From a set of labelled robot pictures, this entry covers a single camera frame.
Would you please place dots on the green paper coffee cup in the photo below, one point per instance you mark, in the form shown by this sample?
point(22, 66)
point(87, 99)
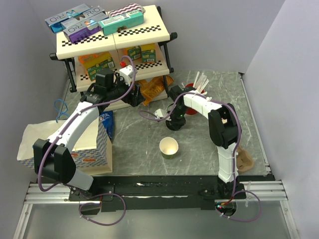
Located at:
point(168, 147)

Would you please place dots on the green snack box right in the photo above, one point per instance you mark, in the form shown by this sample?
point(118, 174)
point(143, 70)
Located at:
point(134, 52)

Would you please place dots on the cream checkered shelf rack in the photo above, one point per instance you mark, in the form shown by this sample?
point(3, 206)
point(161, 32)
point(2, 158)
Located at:
point(153, 30)

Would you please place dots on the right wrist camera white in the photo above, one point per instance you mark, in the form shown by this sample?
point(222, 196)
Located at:
point(160, 113)

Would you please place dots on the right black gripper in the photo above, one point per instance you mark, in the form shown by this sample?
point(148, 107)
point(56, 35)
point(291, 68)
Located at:
point(176, 124)

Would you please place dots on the orange snack box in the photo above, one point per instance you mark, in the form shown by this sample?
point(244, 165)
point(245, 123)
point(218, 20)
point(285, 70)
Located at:
point(91, 60)

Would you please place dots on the brown pulp cup carrier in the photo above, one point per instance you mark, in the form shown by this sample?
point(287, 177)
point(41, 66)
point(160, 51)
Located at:
point(244, 161)

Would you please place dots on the paper takeout bag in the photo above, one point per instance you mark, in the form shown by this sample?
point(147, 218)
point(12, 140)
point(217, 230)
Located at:
point(92, 153)

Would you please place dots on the white wrapped straws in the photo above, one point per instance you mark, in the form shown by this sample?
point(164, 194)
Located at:
point(198, 86)

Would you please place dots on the teal box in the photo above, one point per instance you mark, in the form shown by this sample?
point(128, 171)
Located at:
point(121, 22)

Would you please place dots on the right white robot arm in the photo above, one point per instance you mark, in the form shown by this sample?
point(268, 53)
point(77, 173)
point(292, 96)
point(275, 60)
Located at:
point(223, 123)

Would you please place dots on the blue R.O box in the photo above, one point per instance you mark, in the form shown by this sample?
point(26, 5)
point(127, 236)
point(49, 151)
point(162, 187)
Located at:
point(61, 21)

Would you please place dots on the blue chip bag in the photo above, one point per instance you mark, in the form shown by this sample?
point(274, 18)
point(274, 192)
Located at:
point(107, 119)

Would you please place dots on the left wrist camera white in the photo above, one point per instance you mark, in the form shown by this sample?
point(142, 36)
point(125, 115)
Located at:
point(128, 73)

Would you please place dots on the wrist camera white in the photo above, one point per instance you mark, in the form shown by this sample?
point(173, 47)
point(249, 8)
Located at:
point(160, 113)
point(128, 73)

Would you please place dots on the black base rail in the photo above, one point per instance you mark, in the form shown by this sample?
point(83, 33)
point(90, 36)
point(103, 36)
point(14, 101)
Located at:
point(158, 192)

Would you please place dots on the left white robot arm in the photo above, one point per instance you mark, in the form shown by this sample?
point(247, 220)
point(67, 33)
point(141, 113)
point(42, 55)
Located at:
point(52, 157)

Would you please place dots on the purple R.O box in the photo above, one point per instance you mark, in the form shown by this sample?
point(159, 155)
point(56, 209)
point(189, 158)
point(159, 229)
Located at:
point(82, 30)

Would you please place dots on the green yellow snack box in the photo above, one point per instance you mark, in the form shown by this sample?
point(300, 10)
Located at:
point(148, 53)

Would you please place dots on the wavy striped pouch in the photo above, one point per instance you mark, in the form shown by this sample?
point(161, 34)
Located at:
point(126, 9)

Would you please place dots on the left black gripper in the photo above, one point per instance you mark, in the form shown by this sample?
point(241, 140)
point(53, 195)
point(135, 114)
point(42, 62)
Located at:
point(135, 99)

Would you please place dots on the red straw holder cup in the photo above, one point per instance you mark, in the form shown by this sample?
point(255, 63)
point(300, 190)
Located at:
point(190, 111)

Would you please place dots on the orange snack bag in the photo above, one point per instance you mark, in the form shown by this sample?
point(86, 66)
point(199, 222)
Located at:
point(151, 89)

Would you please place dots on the green snack box left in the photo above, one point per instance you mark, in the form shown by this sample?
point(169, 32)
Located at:
point(93, 70)

